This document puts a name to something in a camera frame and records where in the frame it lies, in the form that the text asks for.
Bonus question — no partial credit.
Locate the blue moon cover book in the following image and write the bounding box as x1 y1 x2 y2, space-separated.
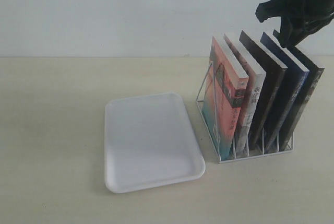
260 32 309 152

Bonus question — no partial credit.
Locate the dark brown cover book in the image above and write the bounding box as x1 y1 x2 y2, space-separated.
239 31 288 150

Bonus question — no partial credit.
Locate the black cover book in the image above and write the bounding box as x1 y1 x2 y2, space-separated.
279 46 325 151

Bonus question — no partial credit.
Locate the white pink spine book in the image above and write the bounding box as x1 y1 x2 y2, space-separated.
223 33 266 155

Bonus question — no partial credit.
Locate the orange teal cover book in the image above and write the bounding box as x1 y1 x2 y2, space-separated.
205 37 248 159

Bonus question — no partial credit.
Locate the white wire book rack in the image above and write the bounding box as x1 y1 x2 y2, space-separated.
196 61 294 163

